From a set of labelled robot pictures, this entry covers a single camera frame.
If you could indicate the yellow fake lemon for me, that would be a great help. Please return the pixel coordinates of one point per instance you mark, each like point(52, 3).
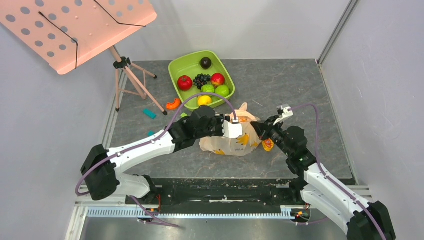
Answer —
point(204, 100)

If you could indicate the yellow orange round toy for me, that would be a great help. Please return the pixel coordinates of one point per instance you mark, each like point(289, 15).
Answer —
point(268, 145)

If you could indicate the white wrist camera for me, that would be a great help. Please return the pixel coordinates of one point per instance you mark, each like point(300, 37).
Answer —
point(284, 112)
point(232, 130)

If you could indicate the aluminium frame rail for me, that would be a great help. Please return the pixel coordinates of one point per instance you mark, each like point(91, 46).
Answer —
point(122, 206)

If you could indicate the pink music stand tripod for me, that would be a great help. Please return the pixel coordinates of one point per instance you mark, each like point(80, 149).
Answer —
point(123, 65)

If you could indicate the red fake apple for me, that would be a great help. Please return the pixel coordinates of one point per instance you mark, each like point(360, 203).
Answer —
point(217, 80)

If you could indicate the dark purple fake plum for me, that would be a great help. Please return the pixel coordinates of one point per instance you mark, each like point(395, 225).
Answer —
point(205, 63)

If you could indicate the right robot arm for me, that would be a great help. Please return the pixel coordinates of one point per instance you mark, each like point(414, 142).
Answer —
point(356, 216)

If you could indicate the green bumpy fake fruit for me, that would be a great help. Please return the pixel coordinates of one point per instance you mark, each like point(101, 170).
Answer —
point(208, 88)

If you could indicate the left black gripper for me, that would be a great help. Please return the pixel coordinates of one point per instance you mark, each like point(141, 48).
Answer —
point(220, 119)

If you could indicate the black fake grape bunch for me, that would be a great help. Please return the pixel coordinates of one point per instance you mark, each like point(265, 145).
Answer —
point(201, 80)

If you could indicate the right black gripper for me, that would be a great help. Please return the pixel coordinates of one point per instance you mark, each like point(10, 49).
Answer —
point(268, 125)

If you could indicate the green plastic basin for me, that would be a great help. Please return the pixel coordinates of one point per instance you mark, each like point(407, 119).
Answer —
point(190, 65)

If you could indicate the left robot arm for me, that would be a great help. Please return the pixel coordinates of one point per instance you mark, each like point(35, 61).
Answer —
point(104, 169)

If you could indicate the red fake pomegranate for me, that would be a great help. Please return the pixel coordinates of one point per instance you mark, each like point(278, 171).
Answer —
point(184, 83)

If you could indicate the teal toy block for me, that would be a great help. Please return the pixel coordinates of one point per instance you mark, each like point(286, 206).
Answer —
point(149, 113)

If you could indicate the orange curved toy block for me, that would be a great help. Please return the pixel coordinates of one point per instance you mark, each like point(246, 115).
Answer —
point(174, 104)

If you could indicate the beige plastic banana-print bag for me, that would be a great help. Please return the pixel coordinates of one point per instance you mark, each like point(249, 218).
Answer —
point(243, 145)

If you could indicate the pink perforated music stand desk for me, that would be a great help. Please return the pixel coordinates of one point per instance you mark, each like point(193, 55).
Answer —
point(68, 33)

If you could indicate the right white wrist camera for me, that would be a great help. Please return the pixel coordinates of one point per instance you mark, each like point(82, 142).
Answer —
point(284, 112)

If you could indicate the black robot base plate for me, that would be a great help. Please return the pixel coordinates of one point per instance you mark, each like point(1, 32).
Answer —
point(175, 191)

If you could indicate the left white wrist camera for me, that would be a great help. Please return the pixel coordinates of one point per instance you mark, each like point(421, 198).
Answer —
point(232, 130)

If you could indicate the green fake apple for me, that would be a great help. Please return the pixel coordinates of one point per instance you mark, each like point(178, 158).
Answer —
point(222, 90)

